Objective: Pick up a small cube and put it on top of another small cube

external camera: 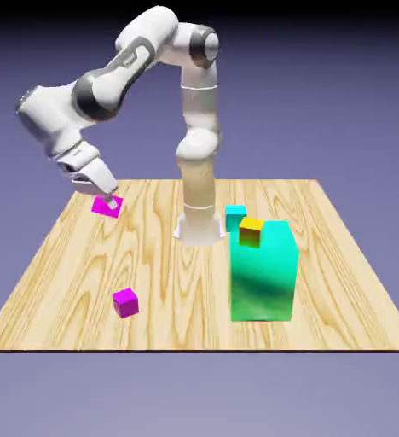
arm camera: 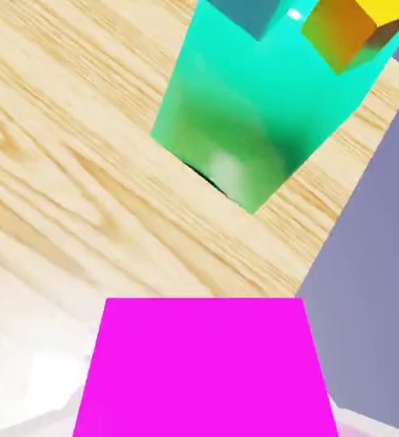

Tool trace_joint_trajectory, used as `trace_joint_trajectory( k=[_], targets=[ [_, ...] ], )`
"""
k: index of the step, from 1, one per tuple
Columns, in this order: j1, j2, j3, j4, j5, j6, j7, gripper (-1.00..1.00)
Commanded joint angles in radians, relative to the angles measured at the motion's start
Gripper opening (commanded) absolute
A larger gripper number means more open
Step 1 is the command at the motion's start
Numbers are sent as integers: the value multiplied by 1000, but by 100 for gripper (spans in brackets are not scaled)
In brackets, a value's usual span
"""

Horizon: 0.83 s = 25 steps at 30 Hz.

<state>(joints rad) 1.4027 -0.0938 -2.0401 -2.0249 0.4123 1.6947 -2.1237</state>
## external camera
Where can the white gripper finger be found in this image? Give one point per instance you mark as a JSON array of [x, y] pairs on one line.
[[112, 203]]

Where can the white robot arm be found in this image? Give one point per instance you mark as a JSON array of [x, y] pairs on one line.
[[192, 112]]

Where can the small magenta cube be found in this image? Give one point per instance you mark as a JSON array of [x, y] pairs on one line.
[[101, 207], [126, 302]]

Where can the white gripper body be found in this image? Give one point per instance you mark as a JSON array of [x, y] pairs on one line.
[[95, 177]]

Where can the small cyan cube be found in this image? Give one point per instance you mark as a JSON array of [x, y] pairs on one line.
[[233, 215]]

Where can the large green box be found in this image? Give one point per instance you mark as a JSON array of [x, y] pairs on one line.
[[262, 273]]

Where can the small yellow cube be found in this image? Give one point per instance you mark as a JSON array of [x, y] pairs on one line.
[[251, 233]]

